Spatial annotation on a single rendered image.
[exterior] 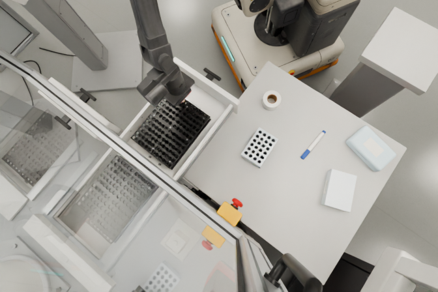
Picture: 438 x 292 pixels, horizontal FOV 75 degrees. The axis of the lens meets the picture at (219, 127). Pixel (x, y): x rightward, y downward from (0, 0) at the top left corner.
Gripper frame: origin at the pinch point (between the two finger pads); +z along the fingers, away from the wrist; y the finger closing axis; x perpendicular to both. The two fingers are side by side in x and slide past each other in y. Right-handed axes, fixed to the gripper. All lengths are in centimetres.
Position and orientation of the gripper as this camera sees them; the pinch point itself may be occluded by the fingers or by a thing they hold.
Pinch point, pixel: (182, 98)
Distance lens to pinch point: 98.3
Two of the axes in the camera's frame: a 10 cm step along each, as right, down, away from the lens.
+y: 6.2, -7.6, 1.9
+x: -7.8, -5.9, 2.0
